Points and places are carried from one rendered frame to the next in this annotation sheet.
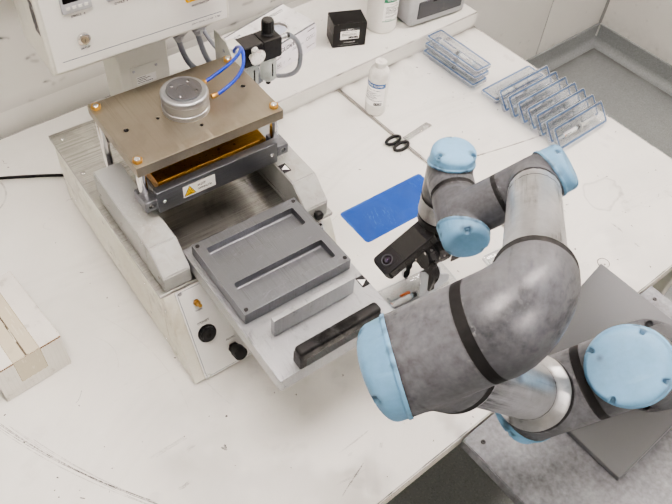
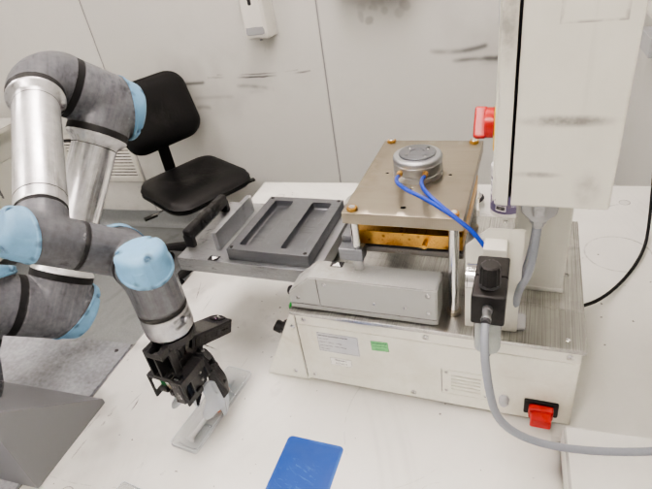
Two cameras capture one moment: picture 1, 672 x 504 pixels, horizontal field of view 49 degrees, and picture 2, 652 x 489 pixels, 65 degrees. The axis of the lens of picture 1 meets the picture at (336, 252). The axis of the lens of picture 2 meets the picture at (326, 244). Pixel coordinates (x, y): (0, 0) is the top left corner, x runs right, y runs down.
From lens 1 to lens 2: 1.63 m
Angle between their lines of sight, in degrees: 94
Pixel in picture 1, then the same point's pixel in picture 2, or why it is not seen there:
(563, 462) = (50, 373)
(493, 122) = not seen: outside the picture
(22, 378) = not seen: hidden behind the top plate
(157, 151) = (388, 149)
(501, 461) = (100, 348)
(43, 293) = not seen: hidden behind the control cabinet
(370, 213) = (311, 473)
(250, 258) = (297, 213)
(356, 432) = (209, 308)
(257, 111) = (360, 200)
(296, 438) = (244, 285)
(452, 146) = (141, 247)
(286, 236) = (285, 234)
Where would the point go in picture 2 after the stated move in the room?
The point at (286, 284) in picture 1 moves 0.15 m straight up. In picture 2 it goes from (259, 216) to (243, 147)
